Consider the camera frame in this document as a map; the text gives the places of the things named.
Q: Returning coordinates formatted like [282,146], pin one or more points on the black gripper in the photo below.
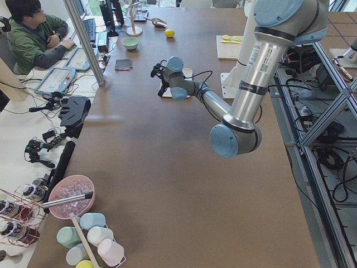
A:
[165,82]

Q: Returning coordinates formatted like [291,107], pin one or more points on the yellow lemon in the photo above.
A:
[169,33]

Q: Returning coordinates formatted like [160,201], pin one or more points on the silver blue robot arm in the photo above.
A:
[280,25]

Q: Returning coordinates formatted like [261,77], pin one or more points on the white rabbit tray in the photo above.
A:
[187,73]

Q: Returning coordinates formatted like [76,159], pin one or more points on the mint green bowl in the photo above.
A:
[130,43]

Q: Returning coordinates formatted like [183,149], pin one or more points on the grey folded cloth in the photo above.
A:
[123,64]

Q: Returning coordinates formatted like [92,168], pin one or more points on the wooden mug tree stand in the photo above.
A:
[133,30]

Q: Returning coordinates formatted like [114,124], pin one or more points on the silver metal scoop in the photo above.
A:
[157,22]

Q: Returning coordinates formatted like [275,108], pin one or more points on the wooden cutting board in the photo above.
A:
[227,51]

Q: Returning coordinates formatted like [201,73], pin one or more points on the yellow plastic knife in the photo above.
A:
[229,42]

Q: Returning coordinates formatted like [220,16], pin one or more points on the teach pendant upper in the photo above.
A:
[78,60]

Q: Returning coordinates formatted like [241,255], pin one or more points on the teach pendant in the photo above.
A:
[78,60]
[56,80]

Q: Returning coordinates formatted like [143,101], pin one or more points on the black keyboard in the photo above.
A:
[90,25]

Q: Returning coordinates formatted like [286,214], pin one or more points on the teach pendant lower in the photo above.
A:
[56,80]

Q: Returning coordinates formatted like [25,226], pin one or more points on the person in green jacket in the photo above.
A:
[36,39]

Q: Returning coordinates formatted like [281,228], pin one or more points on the pink bowl with ice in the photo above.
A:
[68,187]

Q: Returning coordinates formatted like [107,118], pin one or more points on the light blue cup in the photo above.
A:
[90,220]

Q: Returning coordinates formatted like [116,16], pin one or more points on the white cup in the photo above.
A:
[97,234]

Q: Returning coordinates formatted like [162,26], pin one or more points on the pink cup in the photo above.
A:
[111,252]

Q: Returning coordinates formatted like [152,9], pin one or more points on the mint green cup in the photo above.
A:
[68,237]

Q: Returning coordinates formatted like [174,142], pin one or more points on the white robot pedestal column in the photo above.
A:
[230,81]

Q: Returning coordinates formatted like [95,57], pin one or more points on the aluminium frame post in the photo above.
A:
[84,40]

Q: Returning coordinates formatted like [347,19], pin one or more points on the copper wire bottle rack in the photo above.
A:
[21,218]

